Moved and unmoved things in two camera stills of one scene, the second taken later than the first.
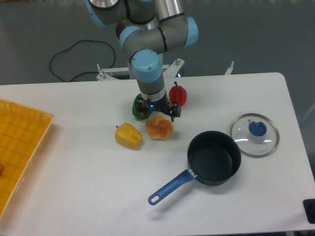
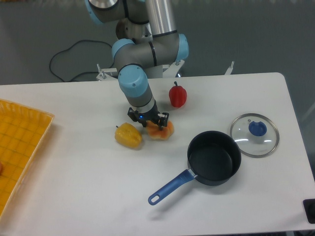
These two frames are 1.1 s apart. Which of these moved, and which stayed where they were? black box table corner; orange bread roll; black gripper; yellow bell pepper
Moved: black gripper
Stayed: black box table corner; orange bread roll; yellow bell pepper
